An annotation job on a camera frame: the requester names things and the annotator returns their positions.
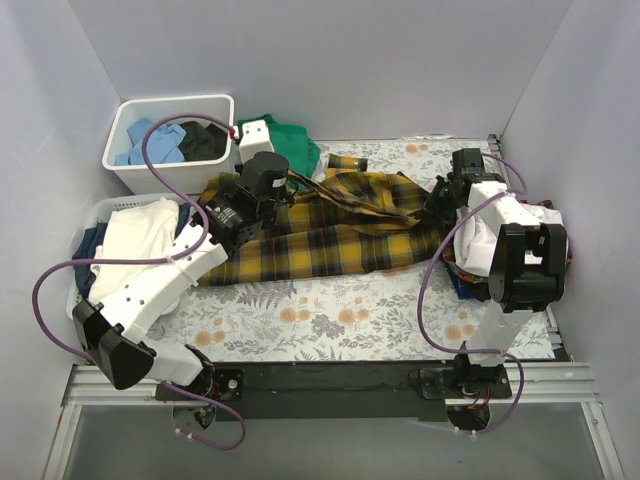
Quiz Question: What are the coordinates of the yellow plaid long sleeve shirt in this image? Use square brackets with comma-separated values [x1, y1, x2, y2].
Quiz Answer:
[199, 155, 453, 286]

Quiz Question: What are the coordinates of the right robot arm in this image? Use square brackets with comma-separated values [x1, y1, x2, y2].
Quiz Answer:
[423, 148, 568, 398]

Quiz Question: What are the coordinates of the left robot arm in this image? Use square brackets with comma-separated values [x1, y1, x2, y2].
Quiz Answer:
[73, 120, 292, 400]

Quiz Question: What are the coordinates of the white folded shirt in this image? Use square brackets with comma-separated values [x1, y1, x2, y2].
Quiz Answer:
[453, 203, 564, 278]

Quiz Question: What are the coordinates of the green printed shirt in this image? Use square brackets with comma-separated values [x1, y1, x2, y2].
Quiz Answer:
[238, 114, 320, 178]

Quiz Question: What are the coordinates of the black garment in bin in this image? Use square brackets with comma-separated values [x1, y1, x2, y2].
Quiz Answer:
[178, 121, 228, 162]

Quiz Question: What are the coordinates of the white plastic bin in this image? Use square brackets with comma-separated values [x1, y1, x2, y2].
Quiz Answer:
[102, 94, 235, 195]

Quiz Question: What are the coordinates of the light blue shirt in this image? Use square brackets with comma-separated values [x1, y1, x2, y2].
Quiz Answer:
[114, 118, 186, 167]

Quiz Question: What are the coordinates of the white folded garment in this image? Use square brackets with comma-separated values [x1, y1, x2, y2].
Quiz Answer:
[88, 198, 179, 303]

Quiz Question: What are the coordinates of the floral tablecloth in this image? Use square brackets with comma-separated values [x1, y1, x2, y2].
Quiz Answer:
[147, 139, 555, 362]

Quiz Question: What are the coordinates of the white laundry basket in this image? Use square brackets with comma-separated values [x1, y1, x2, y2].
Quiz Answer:
[66, 193, 192, 316]

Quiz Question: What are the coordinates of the navy blue garment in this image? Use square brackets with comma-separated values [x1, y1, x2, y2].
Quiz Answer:
[72, 222, 108, 297]

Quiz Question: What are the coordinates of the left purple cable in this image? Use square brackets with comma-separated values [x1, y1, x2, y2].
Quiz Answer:
[32, 112, 249, 450]

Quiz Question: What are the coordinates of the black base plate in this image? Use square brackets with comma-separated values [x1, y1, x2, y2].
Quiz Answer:
[154, 360, 514, 424]

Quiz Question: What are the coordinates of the aluminium frame rail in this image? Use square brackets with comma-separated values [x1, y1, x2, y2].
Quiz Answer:
[44, 362, 625, 479]

